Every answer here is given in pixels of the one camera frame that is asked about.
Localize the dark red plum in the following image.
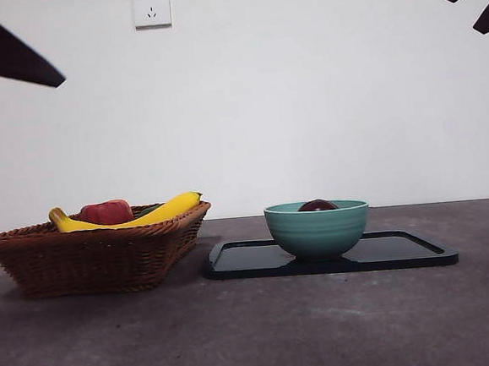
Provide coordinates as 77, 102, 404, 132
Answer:
296, 197, 340, 214

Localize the teal ribbed bowl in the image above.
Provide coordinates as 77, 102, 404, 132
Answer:
263, 196, 374, 267

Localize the red apple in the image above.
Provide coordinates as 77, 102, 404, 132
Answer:
79, 198, 135, 227

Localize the dark green vegetable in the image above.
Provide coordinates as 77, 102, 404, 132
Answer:
133, 203, 166, 221

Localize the brown wicker basket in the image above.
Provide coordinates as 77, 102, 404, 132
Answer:
0, 200, 219, 303

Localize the yellow banana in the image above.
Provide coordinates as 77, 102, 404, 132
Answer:
47, 190, 206, 235

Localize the black rectangular tray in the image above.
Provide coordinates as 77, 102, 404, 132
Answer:
201, 223, 461, 285

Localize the white wall socket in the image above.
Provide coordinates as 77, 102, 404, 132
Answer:
133, 0, 173, 31

